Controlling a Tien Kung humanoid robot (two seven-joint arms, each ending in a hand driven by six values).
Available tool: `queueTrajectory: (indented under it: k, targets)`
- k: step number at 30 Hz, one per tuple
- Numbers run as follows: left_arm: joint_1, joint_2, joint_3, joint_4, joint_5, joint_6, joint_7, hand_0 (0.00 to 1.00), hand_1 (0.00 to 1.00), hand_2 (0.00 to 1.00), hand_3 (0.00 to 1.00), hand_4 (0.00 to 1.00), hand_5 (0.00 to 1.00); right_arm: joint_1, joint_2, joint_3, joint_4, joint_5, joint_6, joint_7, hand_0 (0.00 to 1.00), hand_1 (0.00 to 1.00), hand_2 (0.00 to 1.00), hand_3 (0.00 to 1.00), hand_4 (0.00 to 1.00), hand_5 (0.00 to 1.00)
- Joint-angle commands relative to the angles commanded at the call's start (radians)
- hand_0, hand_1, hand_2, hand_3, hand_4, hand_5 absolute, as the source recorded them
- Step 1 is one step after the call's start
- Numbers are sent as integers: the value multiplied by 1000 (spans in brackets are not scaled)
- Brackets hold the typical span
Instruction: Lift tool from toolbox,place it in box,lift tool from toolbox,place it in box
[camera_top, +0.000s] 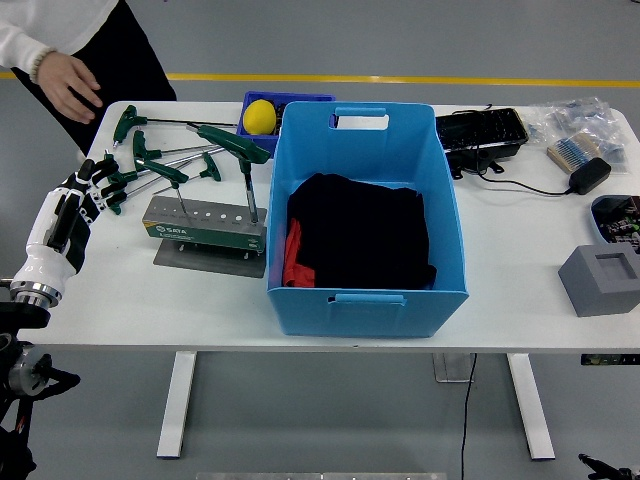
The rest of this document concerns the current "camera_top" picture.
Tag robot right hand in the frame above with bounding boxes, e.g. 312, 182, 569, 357
578, 453, 634, 480

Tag person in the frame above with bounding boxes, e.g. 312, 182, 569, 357
9, 0, 179, 154

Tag black plastic tray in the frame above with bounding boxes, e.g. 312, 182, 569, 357
434, 107, 531, 153

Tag clear plastic parts bags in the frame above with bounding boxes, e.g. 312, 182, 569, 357
522, 97, 631, 175

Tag black adapter cable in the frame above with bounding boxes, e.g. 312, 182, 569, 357
474, 167, 572, 197

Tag black power adapter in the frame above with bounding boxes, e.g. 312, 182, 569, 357
567, 157, 613, 196

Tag small dark blue bin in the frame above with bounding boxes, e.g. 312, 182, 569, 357
235, 90, 337, 157

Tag taped resistor bundle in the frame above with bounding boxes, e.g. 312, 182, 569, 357
545, 132, 606, 175

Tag person's right hand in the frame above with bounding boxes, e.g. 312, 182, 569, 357
37, 52, 104, 125

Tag grey metal foot plate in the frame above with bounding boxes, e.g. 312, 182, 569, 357
432, 352, 476, 384

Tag beaded bracelet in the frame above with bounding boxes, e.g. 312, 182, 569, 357
28, 47, 57, 85

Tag black cloth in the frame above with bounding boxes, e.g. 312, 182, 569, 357
285, 172, 439, 291

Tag black bracket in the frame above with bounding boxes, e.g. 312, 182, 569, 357
446, 144, 507, 180

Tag large green T-handle wrench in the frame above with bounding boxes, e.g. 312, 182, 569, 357
187, 122, 274, 225

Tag grey block with recess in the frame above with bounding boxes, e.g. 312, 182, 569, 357
557, 243, 640, 319

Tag long thin green T-handle wrench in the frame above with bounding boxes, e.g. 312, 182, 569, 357
112, 104, 240, 150

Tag small green T-handle wrench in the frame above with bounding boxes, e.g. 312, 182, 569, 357
133, 158, 191, 217

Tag black hanging cable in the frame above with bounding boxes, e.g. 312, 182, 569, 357
459, 352, 479, 480

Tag electronic circuit parts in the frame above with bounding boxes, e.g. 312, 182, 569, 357
598, 197, 640, 246

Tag yellow lemon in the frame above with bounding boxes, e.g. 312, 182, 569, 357
242, 98, 278, 135

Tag green grey wrench holder stand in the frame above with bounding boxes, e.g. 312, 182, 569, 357
141, 194, 269, 280

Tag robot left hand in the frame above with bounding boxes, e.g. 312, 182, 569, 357
12, 155, 129, 296

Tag large light blue folding box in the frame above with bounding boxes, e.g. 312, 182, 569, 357
264, 101, 470, 339

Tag orange cloth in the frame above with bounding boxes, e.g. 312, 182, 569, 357
282, 218, 319, 289

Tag white table leg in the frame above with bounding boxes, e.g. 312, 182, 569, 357
505, 352, 556, 461
156, 351, 198, 460

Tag light blue tray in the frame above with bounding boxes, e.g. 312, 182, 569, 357
589, 194, 640, 249

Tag black table control panel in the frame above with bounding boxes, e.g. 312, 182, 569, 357
580, 353, 640, 367

